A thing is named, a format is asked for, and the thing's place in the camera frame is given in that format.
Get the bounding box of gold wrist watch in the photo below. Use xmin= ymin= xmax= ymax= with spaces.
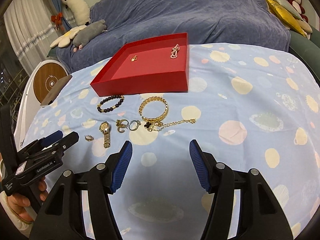
xmin=99 ymin=121 xmax=111 ymax=148

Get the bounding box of gold hoop earring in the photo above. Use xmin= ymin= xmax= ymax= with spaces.
xmin=116 ymin=119 xmax=129 ymax=133

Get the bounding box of silver stone ring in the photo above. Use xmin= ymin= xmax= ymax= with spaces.
xmin=128 ymin=119 xmax=142 ymax=131

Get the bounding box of black clover gold necklace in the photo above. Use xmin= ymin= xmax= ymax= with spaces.
xmin=143 ymin=119 xmax=197 ymax=132

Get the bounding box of dark bead gold bracelet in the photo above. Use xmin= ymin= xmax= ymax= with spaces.
xmin=96 ymin=94 xmax=125 ymax=114

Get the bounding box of gold cuff bangle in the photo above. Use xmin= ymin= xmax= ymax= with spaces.
xmin=138 ymin=96 xmax=169 ymax=122

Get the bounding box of pearl bead bracelet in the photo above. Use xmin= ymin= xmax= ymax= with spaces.
xmin=170 ymin=43 xmax=181 ymax=60

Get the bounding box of person left hand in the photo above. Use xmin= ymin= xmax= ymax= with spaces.
xmin=7 ymin=177 xmax=48 ymax=222

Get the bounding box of white wood exercise machine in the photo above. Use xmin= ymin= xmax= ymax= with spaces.
xmin=14 ymin=60 xmax=68 ymax=150

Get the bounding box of blue planet print tablecloth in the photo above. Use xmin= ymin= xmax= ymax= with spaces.
xmin=24 ymin=43 xmax=319 ymax=239

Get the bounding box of red cardboard box tray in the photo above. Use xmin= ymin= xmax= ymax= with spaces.
xmin=91 ymin=33 xmax=189 ymax=97

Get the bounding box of flower shaped plush cushion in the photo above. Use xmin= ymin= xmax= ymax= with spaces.
xmin=50 ymin=25 xmax=87 ymax=48

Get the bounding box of grey plush toy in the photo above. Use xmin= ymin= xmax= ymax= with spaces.
xmin=73 ymin=20 xmax=107 ymax=52

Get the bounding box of red curtain tie bow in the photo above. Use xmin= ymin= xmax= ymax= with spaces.
xmin=51 ymin=12 xmax=64 ymax=31

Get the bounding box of white sheer curtain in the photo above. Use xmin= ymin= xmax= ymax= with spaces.
xmin=4 ymin=0 xmax=59 ymax=75

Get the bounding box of cream alpaca plush toy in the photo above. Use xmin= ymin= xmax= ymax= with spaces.
xmin=61 ymin=0 xmax=91 ymax=26

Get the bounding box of blue sofa cover blanket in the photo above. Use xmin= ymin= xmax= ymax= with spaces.
xmin=56 ymin=0 xmax=291 ymax=73

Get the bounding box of green sofa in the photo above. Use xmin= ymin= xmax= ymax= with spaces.
xmin=289 ymin=26 xmax=320 ymax=85

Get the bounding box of gold satin pillow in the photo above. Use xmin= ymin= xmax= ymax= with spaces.
xmin=266 ymin=0 xmax=307 ymax=37

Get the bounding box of silver grey pillow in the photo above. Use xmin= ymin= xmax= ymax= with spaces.
xmin=274 ymin=0 xmax=303 ymax=20

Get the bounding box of red monkey plush toy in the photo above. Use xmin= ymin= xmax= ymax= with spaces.
xmin=282 ymin=0 xmax=309 ymax=23

